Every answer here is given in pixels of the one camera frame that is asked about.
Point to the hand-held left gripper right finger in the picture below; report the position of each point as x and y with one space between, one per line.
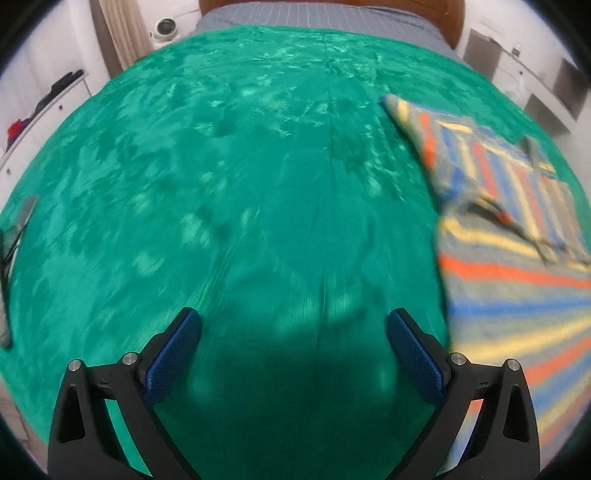
415 362

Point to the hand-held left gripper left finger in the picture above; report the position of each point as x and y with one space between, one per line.
171 360

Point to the striped knit sweater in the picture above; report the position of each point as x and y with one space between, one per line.
508 286

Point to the dark clothes pile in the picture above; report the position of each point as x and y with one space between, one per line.
64 85

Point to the green floral bedspread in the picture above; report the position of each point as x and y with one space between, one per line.
231 184

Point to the small grey tool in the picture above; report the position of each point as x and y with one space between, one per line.
25 213

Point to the white drawer cabinet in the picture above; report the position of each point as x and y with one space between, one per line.
41 120

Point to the red cloth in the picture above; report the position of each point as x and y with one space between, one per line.
14 129

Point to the white plastic bag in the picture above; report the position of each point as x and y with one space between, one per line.
521 90

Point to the white desk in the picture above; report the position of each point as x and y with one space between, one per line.
531 74

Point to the small white fan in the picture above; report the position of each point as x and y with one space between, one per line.
165 27

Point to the beige curtain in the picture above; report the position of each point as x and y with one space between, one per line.
122 27

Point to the grey pillow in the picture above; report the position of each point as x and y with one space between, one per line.
318 16

